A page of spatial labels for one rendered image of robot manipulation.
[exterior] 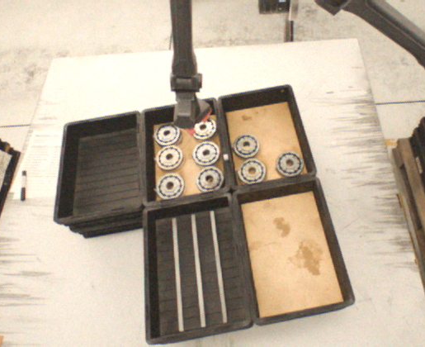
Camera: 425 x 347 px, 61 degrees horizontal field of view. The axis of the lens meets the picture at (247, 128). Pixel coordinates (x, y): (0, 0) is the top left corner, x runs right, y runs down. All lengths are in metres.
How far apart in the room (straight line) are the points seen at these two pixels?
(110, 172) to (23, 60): 2.07
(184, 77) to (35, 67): 2.43
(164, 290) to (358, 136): 0.97
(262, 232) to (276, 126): 0.42
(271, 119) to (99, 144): 0.70
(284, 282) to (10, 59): 2.86
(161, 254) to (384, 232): 0.81
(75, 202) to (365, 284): 1.08
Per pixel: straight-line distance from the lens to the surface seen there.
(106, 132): 1.56
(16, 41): 3.61
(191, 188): 1.35
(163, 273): 1.29
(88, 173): 1.51
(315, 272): 1.25
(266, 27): 2.99
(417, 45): 0.95
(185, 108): 0.97
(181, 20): 0.84
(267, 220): 1.28
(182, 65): 0.92
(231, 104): 1.44
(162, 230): 1.33
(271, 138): 1.40
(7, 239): 1.73
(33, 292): 1.61
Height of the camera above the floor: 2.06
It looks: 59 degrees down
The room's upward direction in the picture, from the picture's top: 7 degrees counter-clockwise
